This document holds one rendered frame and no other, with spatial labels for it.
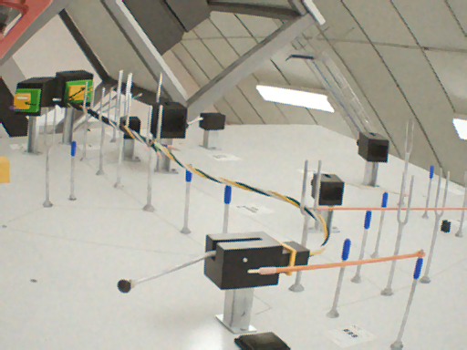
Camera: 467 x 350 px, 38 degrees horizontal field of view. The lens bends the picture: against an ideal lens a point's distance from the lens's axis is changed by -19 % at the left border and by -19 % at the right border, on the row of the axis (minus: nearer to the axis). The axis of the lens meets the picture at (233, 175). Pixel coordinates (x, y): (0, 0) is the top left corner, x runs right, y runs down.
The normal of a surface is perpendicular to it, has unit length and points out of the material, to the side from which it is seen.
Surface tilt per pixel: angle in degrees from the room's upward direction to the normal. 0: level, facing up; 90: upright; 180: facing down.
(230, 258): 94
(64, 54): 90
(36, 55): 90
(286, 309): 50
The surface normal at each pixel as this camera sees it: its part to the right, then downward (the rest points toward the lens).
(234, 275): 0.40, 0.25
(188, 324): 0.08, -0.97
